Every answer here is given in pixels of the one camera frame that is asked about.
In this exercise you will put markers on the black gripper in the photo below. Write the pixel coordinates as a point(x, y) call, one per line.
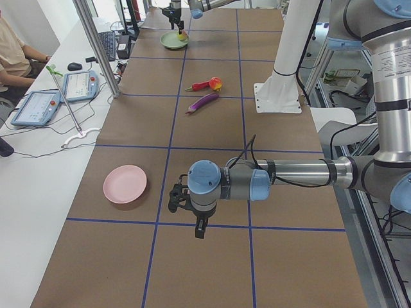
point(200, 216)
point(175, 13)

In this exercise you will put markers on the pink yellow peach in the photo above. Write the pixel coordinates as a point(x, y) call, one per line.
point(182, 35)

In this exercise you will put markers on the red pomegranate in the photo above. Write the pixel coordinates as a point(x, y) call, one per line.
point(215, 84)

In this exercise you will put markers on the green plate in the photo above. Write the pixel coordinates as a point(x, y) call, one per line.
point(170, 41)

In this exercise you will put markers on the red chili pepper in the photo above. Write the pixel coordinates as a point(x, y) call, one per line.
point(197, 86)

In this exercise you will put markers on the black keyboard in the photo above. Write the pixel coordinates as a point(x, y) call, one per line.
point(108, 41)

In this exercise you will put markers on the purple eggplant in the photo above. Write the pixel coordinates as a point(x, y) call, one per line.
point(204, 100)

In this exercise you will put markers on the pink plate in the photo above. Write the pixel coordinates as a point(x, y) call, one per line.
point(125, 184)

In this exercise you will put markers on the black computer mouse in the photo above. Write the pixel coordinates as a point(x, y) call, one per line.
point(74, 66)

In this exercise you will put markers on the blue teach pendant far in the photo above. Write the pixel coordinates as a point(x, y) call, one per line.
point(80, 86)

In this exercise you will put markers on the blue teach pendant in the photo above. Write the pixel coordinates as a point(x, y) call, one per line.
point(37, 109)
point(80, 86)

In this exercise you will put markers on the metal rod with green clip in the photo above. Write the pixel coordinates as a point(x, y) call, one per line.
point(53, 73)

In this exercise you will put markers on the white curved stand base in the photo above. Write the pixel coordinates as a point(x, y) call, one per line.
point(78, 138)

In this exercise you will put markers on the blue teach pendant near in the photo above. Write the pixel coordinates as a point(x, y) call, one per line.
point(37, 109)

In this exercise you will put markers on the seated person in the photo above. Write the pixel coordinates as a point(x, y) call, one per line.
point(20, 64)

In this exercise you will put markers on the cardboard box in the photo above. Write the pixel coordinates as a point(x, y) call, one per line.
point(348, 79)

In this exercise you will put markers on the aluminium frame post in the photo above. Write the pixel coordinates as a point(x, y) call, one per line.
point(90, 30)

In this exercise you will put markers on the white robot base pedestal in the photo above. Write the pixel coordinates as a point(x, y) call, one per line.
point(280, 92)

